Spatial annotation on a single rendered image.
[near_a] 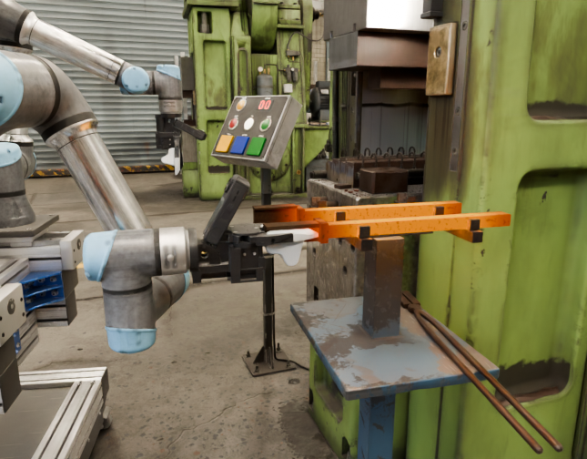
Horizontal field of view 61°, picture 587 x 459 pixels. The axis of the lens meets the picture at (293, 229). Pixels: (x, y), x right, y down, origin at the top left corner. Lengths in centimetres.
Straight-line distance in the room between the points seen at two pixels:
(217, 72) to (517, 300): 534
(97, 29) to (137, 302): 869
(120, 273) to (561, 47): 117
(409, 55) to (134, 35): 805
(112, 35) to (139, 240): 866
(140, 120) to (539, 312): 835
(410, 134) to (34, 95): 138
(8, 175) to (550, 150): 146
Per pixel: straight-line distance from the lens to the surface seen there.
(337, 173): 162
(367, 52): 153
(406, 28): 154
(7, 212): 164
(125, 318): 81
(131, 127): 932
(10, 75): 82
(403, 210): 101
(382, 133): 185
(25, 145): 177
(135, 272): 78
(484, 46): 129
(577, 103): 151
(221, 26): 640
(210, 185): 637
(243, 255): 79
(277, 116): 194
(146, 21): 947
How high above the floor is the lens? 115
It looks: 14 degrees down
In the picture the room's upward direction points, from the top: straight up
